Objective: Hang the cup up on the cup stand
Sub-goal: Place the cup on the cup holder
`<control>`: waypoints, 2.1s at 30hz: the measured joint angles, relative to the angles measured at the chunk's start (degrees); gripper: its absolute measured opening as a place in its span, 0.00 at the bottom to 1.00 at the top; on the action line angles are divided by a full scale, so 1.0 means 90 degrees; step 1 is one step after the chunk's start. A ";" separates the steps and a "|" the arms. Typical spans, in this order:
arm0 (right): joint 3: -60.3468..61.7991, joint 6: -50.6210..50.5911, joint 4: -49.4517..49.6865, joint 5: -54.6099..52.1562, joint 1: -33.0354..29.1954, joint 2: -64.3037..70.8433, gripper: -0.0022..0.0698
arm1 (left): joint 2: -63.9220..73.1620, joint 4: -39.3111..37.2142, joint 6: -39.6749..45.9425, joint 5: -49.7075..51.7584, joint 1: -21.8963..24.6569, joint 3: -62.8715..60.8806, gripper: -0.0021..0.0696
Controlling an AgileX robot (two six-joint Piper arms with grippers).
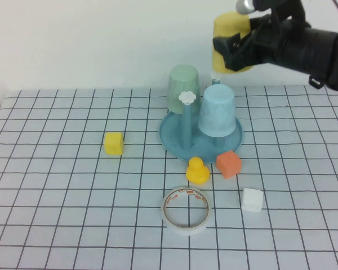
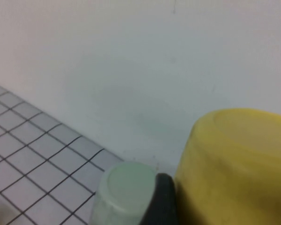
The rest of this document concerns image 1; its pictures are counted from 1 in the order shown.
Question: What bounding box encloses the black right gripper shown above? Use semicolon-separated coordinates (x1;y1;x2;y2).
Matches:
212;13;286;71

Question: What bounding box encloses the yellow plastic cup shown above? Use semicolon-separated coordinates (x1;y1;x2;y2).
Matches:
211;11;255;75

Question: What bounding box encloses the green plastic cup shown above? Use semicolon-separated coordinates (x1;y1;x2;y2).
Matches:
165;64;201;115

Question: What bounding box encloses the light blue plastic cup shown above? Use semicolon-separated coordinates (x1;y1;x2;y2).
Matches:
197;84;238;138

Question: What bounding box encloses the blue cup stand with pegs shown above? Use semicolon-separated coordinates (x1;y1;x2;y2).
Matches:
158;70;244;164

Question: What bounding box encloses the orange foam cube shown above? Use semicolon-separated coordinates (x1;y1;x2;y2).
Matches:
215;150;242;179

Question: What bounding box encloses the yellow rubber duck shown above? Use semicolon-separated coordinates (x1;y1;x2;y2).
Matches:
185;156;210;186

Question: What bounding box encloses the yellow foam cube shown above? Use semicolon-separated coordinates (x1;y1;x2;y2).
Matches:
103;132;124;156

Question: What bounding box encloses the white foam cube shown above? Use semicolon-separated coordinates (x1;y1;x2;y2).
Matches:
240;187;264;213

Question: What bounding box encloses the white tape roll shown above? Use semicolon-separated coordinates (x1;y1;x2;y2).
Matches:
160;185;214;236

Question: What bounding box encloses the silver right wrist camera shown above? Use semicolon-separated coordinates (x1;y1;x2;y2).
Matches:
235;0;256;15

